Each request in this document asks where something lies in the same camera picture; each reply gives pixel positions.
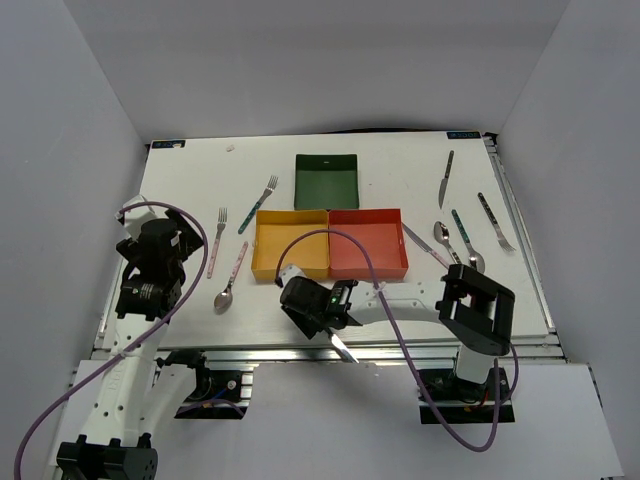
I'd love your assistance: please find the blue corner label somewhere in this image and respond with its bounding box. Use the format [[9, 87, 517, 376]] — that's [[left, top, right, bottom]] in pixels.
[[150, 139, 186, 149], [446, 131, 482, 140]]

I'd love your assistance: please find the pink handled spoon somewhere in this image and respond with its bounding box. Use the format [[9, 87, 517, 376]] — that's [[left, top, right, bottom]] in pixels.
[[213, 241, 249, 315]]

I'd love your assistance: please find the black handled knife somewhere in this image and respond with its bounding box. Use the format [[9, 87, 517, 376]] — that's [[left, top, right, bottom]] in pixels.
[[438, 150, 455, 209]]

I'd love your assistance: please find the yellow container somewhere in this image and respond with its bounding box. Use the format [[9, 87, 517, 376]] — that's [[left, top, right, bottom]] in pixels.
[[250, 209, 331, 283]]

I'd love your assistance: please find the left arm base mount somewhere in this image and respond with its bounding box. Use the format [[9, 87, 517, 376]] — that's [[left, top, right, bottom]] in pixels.
[[155, 349, 247, 420]]

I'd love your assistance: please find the right blue corner label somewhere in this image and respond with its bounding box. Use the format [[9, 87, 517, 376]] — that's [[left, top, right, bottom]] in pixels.
[[446, 131, 482, 140]]

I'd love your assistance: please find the pink handled knife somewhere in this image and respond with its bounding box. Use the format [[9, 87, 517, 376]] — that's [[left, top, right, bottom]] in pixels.
[[402, 223, 450, 269]]

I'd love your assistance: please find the left blue corner label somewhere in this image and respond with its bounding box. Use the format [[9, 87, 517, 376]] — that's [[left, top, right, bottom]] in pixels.
[[150, 139, 186, 149]]

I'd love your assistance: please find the green container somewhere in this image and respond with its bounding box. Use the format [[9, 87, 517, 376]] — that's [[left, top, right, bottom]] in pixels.
[[294, 154, 360, 210]]

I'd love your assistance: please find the green handled knife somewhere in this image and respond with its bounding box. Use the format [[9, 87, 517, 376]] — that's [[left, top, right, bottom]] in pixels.
[[328, 331, 359, 364]]

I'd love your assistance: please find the black handled fork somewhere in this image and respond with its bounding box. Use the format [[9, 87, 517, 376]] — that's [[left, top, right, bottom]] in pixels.
[[477, 192, 516, 253]]

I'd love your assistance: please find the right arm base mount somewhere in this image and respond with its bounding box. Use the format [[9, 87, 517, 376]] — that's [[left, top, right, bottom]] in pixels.
[[418, 368, 515, 425]]

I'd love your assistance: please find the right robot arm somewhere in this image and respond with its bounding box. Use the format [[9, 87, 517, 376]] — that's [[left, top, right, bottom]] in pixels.
[[276, 264, 515, 399]]

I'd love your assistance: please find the green handled fork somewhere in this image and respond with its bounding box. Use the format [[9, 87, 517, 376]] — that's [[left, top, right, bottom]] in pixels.
[[237, 175, 278, 235]]

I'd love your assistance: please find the red container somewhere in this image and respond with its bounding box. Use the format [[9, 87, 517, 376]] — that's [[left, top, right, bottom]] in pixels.
[[329, 208, 409, 281]]

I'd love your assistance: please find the green handled spoon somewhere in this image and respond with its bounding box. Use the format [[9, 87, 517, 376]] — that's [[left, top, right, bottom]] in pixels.
[[451, 209, 486, 274]]

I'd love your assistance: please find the black handled spoon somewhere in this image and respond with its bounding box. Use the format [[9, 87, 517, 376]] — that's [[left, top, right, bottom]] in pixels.
[[433, 221, 462, 264]]

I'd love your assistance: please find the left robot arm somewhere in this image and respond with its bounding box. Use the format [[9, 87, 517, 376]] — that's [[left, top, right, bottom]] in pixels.
[[56, 201, 212, 479]]

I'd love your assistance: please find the pink handled fork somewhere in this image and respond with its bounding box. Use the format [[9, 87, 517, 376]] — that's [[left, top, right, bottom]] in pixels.
[[206, 207, 228, 279]]

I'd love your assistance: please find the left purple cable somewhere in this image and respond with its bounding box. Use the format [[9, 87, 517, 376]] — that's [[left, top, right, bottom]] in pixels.
[[12, 200, 210, 480]]

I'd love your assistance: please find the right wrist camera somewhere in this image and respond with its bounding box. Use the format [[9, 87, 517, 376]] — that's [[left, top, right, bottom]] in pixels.
[[274, 264, 306, 288]]

